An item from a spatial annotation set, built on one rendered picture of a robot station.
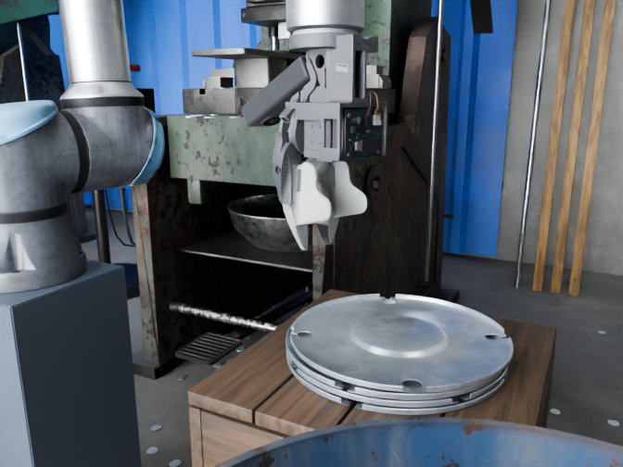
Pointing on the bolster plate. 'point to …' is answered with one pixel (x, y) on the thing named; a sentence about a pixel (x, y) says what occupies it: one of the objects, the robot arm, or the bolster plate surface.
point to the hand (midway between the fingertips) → (311, 233)
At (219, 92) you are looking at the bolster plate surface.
